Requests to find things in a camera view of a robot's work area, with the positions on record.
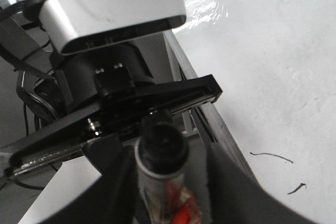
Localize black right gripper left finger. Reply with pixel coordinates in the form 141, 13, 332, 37
42, 133, 138, 223

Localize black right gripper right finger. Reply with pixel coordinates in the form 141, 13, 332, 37
206, 142, 313, 223

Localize red magnet taped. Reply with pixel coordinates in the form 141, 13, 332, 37
146, 179, 203, 224

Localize white black whiteboard marker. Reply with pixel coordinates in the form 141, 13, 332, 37
134, 123, 189, 221

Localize black cables behind gripper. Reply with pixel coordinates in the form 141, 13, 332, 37
0, 0, 66, 190

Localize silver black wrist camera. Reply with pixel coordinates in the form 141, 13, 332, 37
39, 0, 186, 55

